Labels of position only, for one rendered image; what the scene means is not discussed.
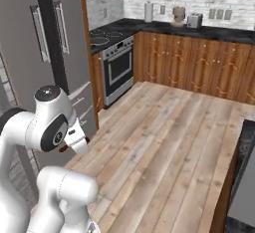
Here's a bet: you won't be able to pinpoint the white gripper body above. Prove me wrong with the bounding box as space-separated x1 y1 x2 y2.
64 116 91 155

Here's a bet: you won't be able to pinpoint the grey triple wall socket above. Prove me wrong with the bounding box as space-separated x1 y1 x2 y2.
207 8 234 21

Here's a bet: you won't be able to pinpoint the grey fridge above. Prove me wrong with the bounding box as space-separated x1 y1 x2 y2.
0 0 98 170

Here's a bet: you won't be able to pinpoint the silver fridge door handle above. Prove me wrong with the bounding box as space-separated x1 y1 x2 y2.
53 0 71 56
29 3 52 64

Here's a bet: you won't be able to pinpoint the grey flat panel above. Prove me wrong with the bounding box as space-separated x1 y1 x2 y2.
227 156 255 229

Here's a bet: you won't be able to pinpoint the wooden dining counter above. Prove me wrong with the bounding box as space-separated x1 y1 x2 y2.
208 117 255 233

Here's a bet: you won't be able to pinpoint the narrow wooden base cupboard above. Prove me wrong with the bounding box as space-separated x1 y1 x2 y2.
91 52 106 114

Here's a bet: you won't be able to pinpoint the wooden base cupboards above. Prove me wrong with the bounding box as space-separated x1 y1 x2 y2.
132 30 255 106

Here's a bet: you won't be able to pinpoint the white paper towel roll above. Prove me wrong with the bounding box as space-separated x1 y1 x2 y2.
143 0 154 24

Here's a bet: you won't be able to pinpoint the black hob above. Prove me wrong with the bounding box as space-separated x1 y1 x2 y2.
89 27 134 51

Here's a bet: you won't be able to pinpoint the silver oven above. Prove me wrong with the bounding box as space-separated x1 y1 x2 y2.
100 35 135 108

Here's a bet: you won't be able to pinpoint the silver toaster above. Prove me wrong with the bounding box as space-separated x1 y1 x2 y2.
185 12 204 30

